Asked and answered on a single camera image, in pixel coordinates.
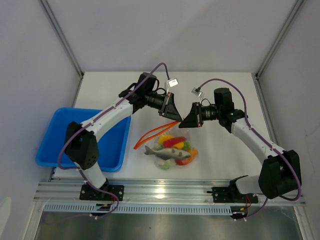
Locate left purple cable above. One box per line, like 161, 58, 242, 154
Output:
57, 62, 171, 221

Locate green toy grapes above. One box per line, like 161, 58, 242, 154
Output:
182, 141, 192, 151

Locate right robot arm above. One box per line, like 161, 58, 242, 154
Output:
179, 87, 302, 202

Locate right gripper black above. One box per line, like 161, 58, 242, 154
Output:
178, 102, 222, 129

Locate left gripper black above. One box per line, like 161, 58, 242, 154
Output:
145, 91, 182, 123

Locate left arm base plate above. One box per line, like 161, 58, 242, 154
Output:
79, 184, 125, 202

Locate left frame post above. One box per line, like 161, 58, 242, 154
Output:
38, 0, 84, 78

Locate frame post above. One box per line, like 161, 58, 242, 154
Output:
38, 0, 84, 78
255, 0, 307, 81

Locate red toy chili pepper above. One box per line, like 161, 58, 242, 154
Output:
162, 136, 187, 148

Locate white green toy cabbage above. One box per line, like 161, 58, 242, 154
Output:
154, 159, 176, 170

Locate slotted cable duct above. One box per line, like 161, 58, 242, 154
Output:
43, 202, 233, 216

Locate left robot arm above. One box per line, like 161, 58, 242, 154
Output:
60, 72, 183, 200

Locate right frame post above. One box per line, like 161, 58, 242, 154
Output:
255, 0, 307, 81

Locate yellow toy mango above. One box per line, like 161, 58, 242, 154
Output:
158, 134, 174, 144

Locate clear zip top bag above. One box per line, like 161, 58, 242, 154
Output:
133, 121, 199, 168

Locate blue plastic tray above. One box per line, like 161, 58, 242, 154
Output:
35, 107, 131, 172

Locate red orange toy mango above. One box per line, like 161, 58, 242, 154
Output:
175, 148, 198, 166

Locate grey toy fish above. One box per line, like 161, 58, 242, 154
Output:
144, 146, 191, 161

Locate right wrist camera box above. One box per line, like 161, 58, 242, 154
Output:
191, 87, 204, 99

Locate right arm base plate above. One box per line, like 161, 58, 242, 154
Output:
207, 186, 259, 204

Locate aluminium mounting rail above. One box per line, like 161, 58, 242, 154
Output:
33, 178, 306, 207

